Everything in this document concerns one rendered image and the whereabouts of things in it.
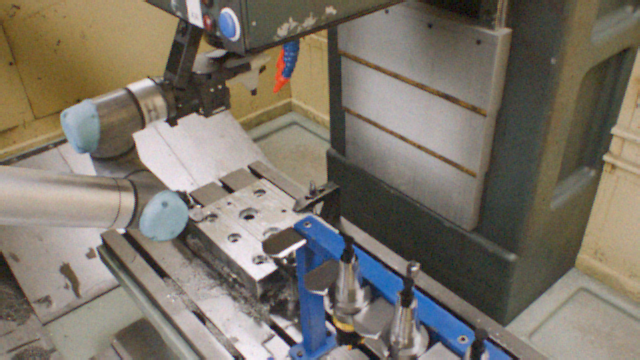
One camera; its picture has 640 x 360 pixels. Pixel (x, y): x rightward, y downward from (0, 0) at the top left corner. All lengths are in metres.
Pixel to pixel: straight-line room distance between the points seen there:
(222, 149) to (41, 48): 0.66
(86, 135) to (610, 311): 1.45
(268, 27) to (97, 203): 0.35
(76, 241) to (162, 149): 0.44
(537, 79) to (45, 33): 1.43
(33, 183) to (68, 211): 0.06
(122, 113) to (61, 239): 1.02
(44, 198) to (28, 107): 1.25
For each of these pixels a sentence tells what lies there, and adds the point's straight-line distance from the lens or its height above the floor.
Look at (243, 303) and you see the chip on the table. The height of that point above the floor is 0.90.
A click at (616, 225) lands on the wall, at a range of 1.77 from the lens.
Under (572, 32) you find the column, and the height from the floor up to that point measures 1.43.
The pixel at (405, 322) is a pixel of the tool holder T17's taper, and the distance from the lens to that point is 0.78.
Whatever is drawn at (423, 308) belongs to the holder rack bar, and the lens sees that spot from 0.86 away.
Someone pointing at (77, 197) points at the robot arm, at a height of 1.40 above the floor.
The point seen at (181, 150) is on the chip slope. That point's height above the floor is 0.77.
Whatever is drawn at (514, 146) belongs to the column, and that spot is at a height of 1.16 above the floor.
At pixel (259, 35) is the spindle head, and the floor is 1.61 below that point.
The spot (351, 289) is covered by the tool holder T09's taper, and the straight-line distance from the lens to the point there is 0.85.
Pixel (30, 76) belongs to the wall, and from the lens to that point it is 2.04.
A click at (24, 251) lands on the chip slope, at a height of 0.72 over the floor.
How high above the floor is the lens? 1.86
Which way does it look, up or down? 35 degrees down
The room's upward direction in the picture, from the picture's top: 2 degrees counter-clockwise
